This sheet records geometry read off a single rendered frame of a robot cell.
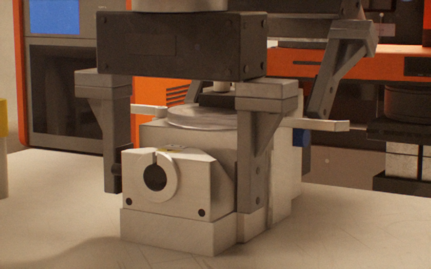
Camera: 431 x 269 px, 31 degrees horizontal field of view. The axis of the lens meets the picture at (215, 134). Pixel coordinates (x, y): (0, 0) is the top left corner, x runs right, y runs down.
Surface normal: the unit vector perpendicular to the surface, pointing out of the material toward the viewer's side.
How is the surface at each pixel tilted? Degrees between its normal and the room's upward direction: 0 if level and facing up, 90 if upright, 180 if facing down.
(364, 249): 0
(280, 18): 140
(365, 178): 90
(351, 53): 50
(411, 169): 90
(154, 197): 90
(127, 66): 90
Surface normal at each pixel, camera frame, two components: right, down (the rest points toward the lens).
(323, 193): 0.00, -0.98
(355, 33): -0.36, -0.51
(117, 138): 0.88, 0.09
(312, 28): -0.31, 0.86
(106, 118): -0.48, 0.16
